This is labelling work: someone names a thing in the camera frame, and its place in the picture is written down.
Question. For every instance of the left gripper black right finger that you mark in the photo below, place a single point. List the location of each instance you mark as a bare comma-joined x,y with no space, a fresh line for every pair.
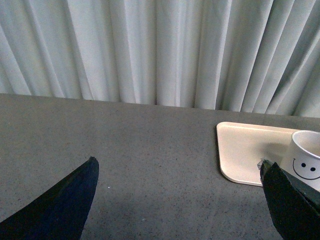
293,205

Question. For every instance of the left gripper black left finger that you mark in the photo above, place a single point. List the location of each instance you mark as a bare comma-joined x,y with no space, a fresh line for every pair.
58,214

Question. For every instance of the white smiley mug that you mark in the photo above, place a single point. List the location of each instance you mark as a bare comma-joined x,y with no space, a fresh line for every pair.
302,157

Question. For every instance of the cream rectangular tray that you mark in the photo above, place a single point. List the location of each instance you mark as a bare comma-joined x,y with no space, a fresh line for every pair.
242,146

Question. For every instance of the grey pleated curtain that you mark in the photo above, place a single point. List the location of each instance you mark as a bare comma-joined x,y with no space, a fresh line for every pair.
254,56

